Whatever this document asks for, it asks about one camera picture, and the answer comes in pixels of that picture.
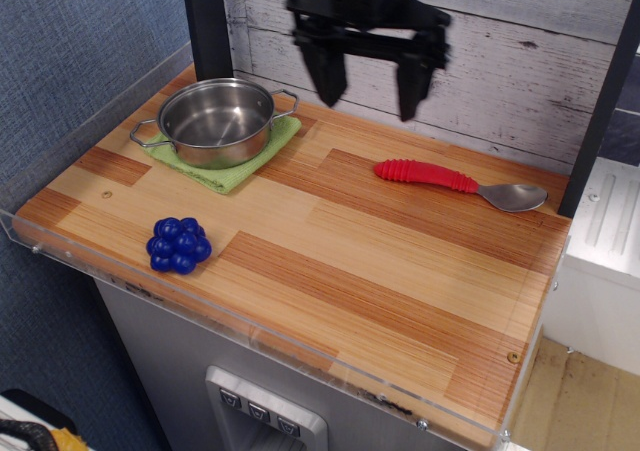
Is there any blue toy grape cluster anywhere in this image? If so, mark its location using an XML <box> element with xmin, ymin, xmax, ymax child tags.
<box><xmin>146</xmin><ymin>217</ymin><xmax>212</xmax><ymax>275</ymax></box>

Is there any red handled metal spoon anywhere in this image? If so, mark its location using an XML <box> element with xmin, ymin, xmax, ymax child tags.
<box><xmin>373</xmin><ymin>159</ymin><xmax>548</xmax><ymax>213</ymax></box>

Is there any yellow black object corner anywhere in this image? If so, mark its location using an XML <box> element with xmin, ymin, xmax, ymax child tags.
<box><xmin>1</xmin><ymin>389</ymin><xmax>91</xmax><ymax>451</ymax></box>

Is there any stainless steel pot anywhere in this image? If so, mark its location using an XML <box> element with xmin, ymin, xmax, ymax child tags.
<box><xmin>130</xmin><ymin>78</ymin><xmax>300</xmax><ymax>170</ymax></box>

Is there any silver dispenser button panel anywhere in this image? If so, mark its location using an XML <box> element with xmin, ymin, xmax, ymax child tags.
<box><xmin>205</xmin><ymin>366</ymin><xmax>329</xmax><ymax>450</ymax></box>

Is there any grey toy fridge cabinet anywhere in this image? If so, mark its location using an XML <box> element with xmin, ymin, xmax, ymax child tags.
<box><xmin>97</xmin><ymin>281</ymin><xmax>462</xmax><ymax>450</ymax></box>

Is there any dark right frame post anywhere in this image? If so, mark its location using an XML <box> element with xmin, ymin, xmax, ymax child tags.
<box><xmin>558</xmin><ymin>0</ymin><xmax>639</xmax><ymax>218</ymax></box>

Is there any green cloth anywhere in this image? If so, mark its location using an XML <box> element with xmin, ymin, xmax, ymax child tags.
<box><xmin>144</xmin><ymin>117</ymin><xmax>302</xmax><ymax>195</ymax></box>

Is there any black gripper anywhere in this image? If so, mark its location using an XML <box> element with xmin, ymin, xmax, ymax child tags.
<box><xmin>286</xmin><ymin>0</ymin><xmax>451</xmax><ymax>122</ymax></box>

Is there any dark frame post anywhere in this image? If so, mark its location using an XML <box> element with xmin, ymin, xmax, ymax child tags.
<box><xmin>558</xmin><ymin>0</ymin><xmax>639</xmax><ymax>218</ymax></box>
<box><xmin>184</xmin><ymin>0</ymin><xmax>234</xmax><ymax>81</ymax></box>

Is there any dark left frame post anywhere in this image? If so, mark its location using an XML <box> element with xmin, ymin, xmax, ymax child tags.
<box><xmin>184</xmin><ymin>0</ymin><xmax>234</xmax><ymax>81</ymax></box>

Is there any white toy sink counter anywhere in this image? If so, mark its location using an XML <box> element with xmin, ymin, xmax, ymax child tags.
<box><xmin>542</xmin><ymin>158</ymin><xmax>639</xmax><ymax>374</ymax></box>

